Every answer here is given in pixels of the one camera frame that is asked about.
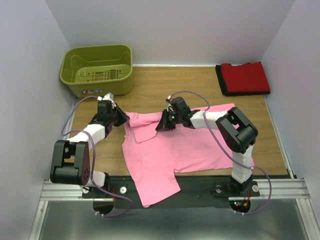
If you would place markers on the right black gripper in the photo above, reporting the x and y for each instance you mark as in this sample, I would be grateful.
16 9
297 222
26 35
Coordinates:
166 120

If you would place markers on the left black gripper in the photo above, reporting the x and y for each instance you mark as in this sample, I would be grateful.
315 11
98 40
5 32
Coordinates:
117 115

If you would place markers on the pink t shirt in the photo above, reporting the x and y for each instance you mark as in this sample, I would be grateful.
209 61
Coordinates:
153 158

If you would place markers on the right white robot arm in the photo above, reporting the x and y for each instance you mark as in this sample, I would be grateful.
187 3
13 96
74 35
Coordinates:
234 133

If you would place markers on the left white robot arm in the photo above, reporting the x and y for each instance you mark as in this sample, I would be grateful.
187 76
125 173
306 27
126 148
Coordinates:
71 163

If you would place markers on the green plastic basket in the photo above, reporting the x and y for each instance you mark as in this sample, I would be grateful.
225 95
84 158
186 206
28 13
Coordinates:
98 70

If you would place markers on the folded black t shirt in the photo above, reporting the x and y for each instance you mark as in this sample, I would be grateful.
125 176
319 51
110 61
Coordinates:
221 82

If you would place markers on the folded red t shirt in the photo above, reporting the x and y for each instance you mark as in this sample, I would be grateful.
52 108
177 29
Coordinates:
246 77

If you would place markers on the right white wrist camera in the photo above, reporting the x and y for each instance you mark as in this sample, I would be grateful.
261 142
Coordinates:
170 107

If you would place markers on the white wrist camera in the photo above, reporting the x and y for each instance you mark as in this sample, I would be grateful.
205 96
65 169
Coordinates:
108 97
170 107

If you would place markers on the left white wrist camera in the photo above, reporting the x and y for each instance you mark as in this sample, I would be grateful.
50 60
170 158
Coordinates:
108 97

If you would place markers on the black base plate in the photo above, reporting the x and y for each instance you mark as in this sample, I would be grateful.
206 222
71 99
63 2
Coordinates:
195 192

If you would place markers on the aluminium frame rail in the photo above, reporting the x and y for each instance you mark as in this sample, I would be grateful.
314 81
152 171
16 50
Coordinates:
283 211

